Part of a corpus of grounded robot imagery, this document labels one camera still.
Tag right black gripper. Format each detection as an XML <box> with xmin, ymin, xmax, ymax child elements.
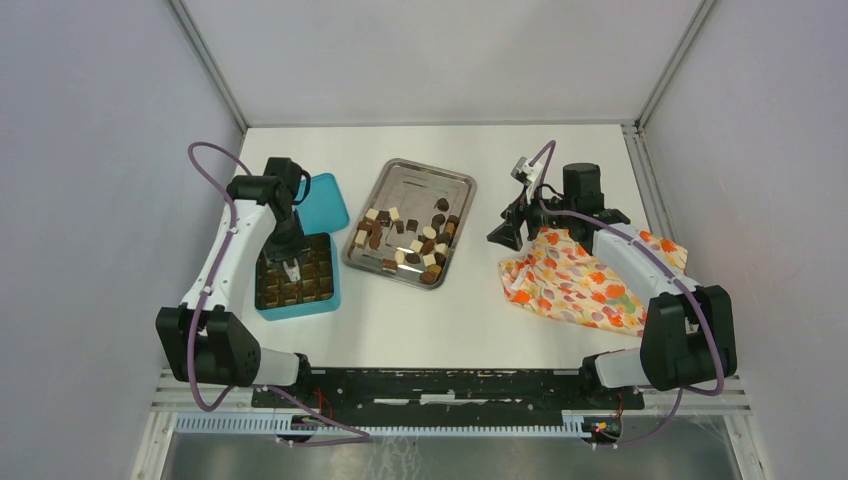
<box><xmin>487</xmin><ymin>182</ymin><xmax>576</xmax><ymax>251</ymax></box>

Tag metal serving tongs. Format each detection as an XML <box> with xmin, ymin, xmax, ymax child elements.
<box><xmin>283</xmin><ymin>258</ymin><xmax>301</xmax><ymax>283</ymax></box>

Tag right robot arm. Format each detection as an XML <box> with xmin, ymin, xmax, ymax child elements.
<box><xmin>488</xmin><ymin>158</ymin><xmax>737</xmax><ymax>408</ymax></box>

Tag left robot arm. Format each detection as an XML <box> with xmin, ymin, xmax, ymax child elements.
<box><xmin>155</xmin><ymin>157</ymin><xmax>314</xmax><ymax>408</ymax></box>

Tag teal chocolate box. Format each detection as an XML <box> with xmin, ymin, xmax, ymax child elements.
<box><xmin>254</xmin><ymin>233</ymin><xmax>341</xmax><ymax>321</ymax></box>

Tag teal box lid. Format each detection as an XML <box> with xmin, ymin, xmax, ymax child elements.
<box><xmin>295</xmin><ymin>173</ymin><xmax>350</xmax><ymax>235</ymax></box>

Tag floral cloth bag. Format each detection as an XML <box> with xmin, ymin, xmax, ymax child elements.
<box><xmin>498</xmin><ymin>227</ymin><xmax>647</xmax><ymax>337</ymax></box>

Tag pile of assorted chocolates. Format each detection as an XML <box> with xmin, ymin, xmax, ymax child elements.
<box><xmin>345</xmin><ymin>197</ymin><xmax>461</xmax><ymax>290</ymax></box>

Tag silver metal tray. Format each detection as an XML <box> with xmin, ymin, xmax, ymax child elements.
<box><xmin>341</xmin><ymin>158</ymin><xmax>477</xmax><ymax>289</ymax></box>

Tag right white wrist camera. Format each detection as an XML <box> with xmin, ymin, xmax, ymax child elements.
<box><xmin>510</xmin><ymin>157</ymin><xmax>545</xmax><ymax>198</ymax></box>

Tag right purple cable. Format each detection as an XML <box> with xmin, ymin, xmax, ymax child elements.
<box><xmin>526</xmin><ymin>140</ymin><xmax>727</xmax><ymax>452</ymax></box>

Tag purple cable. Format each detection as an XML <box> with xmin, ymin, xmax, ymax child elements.
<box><xmin>186</xmin><ymin>141</ymin><xmax>372</xmax><ymax>447</ymax></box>
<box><xmin>526</xmin><ymin>140</ymin><xmax>727</xmax><ymax>452</ymax></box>

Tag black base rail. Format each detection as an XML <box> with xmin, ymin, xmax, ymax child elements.
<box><xmin>287</xmin><ymin>367</ymin><xmax>645</xmax><ymax>427</ymax></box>

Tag white slotted cable duct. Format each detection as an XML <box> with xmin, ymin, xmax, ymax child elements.
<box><xmin>173</xmin><ymin>409</ymin><xmax>598</xmax><ymax>440</ymax></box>

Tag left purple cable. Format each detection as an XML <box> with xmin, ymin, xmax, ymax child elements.
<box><xmin>186</xmin><ymin>141</ymin><xmax>372</xmax><ymax>447</ymax></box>

